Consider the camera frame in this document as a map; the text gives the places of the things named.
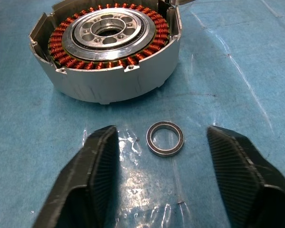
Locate silver motor housing copper windings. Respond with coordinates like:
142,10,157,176
28,0,182,105

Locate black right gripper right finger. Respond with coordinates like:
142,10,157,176
207,125,285,228

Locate blue plastic table sheet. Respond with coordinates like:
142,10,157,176
0,0,285,228

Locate small steel bearing ring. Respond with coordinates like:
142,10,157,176
146,121,185,158

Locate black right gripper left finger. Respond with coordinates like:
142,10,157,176
32,125,121,228

